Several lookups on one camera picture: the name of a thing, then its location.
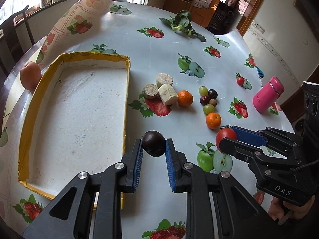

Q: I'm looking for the large red tomato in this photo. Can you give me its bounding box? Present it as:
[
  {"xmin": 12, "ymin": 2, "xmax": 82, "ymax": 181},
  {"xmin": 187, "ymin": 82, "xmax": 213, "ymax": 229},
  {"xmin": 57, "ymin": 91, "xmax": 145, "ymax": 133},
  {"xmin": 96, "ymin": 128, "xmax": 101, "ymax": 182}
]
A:
[{"xmin": 215, "ymin": 125, "xmax": 237, "ymax": 154}]

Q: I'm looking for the dark purple plum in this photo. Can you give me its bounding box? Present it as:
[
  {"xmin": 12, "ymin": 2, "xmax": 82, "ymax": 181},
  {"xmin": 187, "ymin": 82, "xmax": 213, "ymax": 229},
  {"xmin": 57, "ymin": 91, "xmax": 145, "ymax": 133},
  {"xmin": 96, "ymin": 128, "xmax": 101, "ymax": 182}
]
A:
[{"xmin": 142, "ymin": 131, "xmax": 166, "ymax": 157}]

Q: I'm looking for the orange mandarin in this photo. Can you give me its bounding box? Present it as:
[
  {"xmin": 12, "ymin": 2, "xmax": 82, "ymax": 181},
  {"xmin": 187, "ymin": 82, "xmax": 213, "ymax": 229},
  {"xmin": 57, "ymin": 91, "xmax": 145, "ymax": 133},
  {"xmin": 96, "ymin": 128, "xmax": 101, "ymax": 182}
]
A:
[
  {"xmin": 177, "ymin": 90, "xmax": 194, "ymax": 107},
  {"xmin": 206, "ymin": 112, "xmax": 222, "ymax": 129}
]

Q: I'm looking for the green grape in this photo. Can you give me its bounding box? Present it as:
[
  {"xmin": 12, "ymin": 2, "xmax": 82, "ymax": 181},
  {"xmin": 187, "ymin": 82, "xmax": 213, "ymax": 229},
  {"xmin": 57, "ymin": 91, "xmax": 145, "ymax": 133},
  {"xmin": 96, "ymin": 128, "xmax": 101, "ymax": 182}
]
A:
[
  {"xmin": 198, "ymin": 86, "xmax": 208, "ymax": 96},
  {"xmin": 203, "ymin": 104, "xmax": 215, "ymax": 115}
]

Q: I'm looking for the small dark plum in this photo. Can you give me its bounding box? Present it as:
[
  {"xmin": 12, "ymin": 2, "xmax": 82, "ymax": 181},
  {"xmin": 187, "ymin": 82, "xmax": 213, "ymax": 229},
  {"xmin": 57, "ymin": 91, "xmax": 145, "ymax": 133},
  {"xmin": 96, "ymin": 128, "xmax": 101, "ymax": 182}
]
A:
[{"xmin": 208, "ymin": 89, "xmax": 218, "ymax": 99}]

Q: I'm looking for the white foam tray yellow rim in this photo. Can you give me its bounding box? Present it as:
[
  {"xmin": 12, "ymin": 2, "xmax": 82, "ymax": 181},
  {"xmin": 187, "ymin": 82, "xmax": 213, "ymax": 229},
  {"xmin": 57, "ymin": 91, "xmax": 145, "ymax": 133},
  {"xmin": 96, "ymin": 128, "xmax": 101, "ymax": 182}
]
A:
[{"xmin": 18, "ymin": 52, "xmax": 131, "ymax": 200}]

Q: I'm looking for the person right hand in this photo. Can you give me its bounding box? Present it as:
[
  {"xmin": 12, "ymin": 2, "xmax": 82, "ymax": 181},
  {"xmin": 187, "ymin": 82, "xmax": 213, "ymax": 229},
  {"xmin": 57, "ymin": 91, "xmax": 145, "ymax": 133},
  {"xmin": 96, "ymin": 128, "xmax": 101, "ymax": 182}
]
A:
[{"xmin": 268, "ymin": 195, "xmax": 315, "ymax": 221}]

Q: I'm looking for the pink thermos bottle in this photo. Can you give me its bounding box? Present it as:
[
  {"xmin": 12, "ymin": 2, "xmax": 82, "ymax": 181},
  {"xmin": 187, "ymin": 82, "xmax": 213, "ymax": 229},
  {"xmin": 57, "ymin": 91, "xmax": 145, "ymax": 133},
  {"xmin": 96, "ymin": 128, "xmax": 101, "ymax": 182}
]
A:
[{"xmin": 252, "ymin": 77, "xmax": 284, "ymax": 113}]

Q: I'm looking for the small cherry tomato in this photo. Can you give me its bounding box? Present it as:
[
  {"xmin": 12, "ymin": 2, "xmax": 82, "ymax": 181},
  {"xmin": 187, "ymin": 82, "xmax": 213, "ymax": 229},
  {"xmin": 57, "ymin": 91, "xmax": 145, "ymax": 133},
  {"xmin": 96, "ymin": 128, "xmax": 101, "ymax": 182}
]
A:
[{"xmin": 236, "ymin": 77, "xmax": 245, "ymax": 86}]

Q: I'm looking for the fruit print tablecloth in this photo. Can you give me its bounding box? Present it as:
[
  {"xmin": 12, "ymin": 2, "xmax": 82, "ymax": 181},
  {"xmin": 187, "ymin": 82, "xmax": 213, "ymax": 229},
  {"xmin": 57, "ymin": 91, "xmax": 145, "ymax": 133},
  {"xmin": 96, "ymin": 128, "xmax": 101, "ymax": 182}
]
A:
[{"xmin": 1, "ymin": 0, "xmax": 292, "ymax": 233}]

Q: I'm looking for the red apple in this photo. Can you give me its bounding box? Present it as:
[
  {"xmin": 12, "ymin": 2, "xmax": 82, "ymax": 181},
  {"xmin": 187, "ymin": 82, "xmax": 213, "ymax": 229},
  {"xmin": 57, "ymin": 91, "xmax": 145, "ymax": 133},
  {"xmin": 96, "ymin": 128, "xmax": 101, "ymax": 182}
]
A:
[{"xmin": 20, "ymin": 62, "xmax": 42, "ymax": 91}]

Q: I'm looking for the green leafy vegetable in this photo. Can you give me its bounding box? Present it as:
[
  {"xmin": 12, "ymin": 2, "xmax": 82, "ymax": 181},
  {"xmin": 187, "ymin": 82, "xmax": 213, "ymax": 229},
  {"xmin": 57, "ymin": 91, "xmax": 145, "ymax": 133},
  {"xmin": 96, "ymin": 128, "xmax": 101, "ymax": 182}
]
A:
[{"xmin": 159, "ymin": 10, "xmax": 207, "ymax": 42}]

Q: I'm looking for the dark wooden chair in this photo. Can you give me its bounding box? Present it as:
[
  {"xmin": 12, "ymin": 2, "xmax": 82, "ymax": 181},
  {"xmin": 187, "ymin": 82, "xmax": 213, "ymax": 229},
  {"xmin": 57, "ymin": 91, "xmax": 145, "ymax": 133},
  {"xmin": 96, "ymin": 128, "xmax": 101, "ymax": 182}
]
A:
[{"xmin": 1, "ymin": 5, "xmax": 35, "ymax": 77}]

